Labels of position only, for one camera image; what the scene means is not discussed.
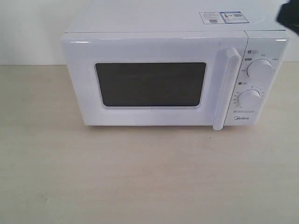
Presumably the upper white power knob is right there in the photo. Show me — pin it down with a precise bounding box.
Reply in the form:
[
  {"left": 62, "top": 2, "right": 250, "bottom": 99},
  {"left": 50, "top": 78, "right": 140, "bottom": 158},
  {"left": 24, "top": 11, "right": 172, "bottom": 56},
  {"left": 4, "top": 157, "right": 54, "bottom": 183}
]
[{"left": 247, "top": 59, "right": 274, "bottom": 79}]

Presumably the printed paper instruction sheet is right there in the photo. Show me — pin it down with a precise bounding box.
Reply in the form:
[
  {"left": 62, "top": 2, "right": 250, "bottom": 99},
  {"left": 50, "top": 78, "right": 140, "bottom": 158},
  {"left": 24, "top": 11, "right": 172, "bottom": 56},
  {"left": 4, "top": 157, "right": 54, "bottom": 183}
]
[{"left": 199, "top": 11, "right": 249, "bottom": 24}]

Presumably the white microwave door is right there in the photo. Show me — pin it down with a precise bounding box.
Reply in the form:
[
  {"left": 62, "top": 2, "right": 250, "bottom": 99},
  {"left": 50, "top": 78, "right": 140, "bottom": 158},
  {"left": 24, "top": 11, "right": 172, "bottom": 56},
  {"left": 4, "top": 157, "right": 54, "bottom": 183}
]
[{"left": 62, "top": 31, "right": 248, "bottom": 130}]

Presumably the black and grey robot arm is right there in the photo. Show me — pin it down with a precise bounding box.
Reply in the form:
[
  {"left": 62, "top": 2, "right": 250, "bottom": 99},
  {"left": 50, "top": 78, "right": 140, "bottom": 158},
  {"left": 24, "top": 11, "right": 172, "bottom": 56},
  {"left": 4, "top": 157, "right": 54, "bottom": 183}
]
[{"left": 276, "top": 0, "right": 299, "bottom": 35}]

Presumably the white Midea microwave oven body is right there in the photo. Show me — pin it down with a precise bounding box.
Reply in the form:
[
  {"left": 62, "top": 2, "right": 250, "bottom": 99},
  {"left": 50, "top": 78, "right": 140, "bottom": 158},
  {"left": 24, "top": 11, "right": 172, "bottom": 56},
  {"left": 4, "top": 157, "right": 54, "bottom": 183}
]
[{"left": 65, "top": 0, "right": 289, "bottom": 127}]

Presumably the lower white timer knob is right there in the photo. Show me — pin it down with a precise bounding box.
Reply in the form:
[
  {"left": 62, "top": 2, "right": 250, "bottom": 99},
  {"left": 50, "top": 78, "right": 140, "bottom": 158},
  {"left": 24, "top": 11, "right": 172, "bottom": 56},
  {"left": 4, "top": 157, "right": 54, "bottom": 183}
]
[{"left": 238, "top": 89, "right": 262, "bottom": 108}]

